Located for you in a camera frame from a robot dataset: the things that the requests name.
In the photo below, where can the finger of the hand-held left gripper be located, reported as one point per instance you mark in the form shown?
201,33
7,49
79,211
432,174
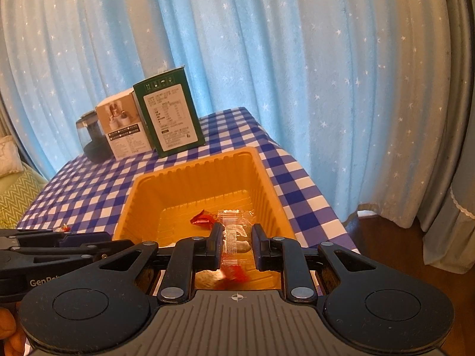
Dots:
74,254
85,238

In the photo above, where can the dark glass jar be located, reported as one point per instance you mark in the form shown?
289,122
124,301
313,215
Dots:
92,141

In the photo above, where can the blue star curtain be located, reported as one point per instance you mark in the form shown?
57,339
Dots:
278,44

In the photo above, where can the clear snack packet red ends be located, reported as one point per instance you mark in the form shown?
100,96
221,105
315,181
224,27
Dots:
232,230

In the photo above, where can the orange plastic tray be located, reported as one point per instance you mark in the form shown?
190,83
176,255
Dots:
222,178

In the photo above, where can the white carton box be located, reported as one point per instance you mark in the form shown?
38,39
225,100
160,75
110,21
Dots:
122,129

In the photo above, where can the green carton box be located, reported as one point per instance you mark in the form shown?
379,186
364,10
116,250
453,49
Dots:
170,118

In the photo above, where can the red candy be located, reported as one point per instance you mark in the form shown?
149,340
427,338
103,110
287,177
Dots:
202,218
65,227

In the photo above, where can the white cushion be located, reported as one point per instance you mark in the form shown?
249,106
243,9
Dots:
7,154

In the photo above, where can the green zigzag cushion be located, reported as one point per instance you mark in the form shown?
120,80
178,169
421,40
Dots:
18,200

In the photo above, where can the grey curtain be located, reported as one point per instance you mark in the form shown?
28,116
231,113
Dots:
460,118

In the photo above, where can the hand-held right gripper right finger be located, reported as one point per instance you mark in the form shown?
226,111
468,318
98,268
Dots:
260,247

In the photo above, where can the person's left hand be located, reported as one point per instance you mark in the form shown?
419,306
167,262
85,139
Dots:
9,332

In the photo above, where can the blue white checkered tablecloth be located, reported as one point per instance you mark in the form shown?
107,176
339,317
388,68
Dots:
92,193

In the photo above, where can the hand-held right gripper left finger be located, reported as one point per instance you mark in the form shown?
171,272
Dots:
215,246

